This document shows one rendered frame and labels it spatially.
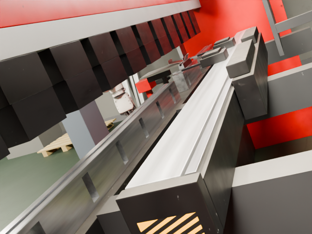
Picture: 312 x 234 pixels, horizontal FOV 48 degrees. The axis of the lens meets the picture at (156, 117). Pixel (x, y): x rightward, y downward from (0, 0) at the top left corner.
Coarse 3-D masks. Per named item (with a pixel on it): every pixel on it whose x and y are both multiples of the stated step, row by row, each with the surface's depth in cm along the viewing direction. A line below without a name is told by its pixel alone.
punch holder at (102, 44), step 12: (96, 36) 106; (108, 36) 113; (84, 48) 103; (96, 48) 104; (108, 48) 111; (96, 60) 103; (108, 60) 109; (120, 60) 116; (96, 72) 105; (108, 72) 106; (120, 72) 114; (108, 84) 105
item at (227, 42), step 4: (220, 40) 192; (224, 40) 187; (228, 40) 186; (232, 40) 185; (216, 44) 189; (220, 44) 187; (224, 44) 187; (228, 44) 186; (232, 44) 185; (216, 48) 188; (204, 52) 195; (196, 56) 197
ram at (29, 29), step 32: (0, 0) 73; (32, 0) 83; (64, 0) 96; (96, 0) 113; (128, 0) 138; (160, 0) 177; (192, 0) 248; (0, 32) 71; (32, 32) 80; (64, 32) 91; (96, 32) 107
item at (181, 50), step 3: (180, 45) 198; (183, 45) 204; (177, 48) 197; (180, 48) 197; (183, 48) 203; (180, 51) 197; (183, 51) 201; (180, 54) 198; (183, 54) 199; (180, 57) 198; (183, 57) 198; (183, 60) 199
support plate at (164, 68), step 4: (176, 64) 200; (160, 68) 215; (164, 68) 205; (168, 68) 198; (148, 72) 221; (152, 72) 210; (156, 72) 201; (160, 72) 200; (144, 76) 207; (148, 76) 203
